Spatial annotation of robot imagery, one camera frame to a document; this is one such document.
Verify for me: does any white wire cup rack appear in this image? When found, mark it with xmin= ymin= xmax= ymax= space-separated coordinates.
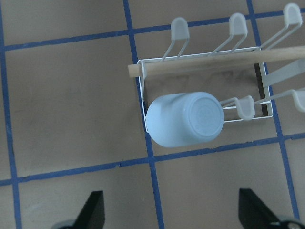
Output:
xmin=128 ymin=3 xmax=305 ymax=121

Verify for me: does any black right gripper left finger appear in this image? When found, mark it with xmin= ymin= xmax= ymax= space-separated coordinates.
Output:
xmin=53 ymin=190 xmax=105 ymax=229

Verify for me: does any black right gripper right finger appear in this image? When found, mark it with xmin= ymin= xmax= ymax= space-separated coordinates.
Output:
xmin=239 ymin=188 xmax=288 ymax=229

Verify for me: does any light blue plastic cup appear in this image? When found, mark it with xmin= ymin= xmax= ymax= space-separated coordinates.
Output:
xmin=146 ymin=92 xmax=224 ymax=147

